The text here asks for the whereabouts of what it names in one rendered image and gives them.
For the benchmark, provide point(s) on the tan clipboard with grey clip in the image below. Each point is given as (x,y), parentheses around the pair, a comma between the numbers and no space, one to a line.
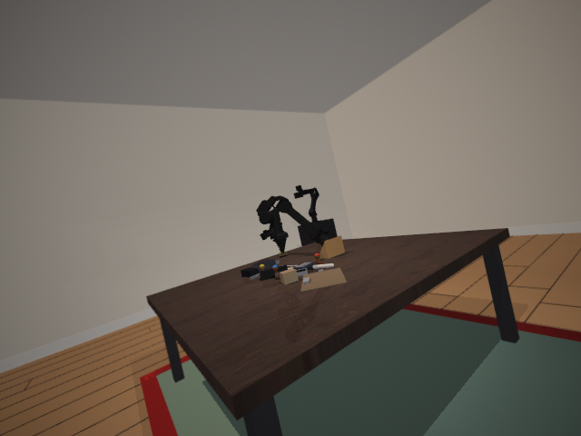
(322,279)

